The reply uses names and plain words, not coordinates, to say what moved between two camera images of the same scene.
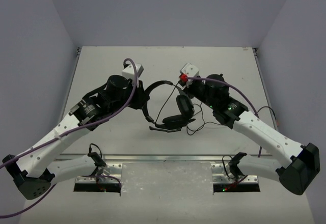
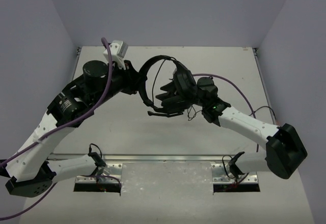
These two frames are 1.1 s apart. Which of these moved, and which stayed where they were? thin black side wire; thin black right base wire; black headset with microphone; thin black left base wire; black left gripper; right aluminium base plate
Moved: black headset with microphone; black left gripper
Stayed: thin black left base wire; thin black side wire; right aluminium base plate; thin black right base wire
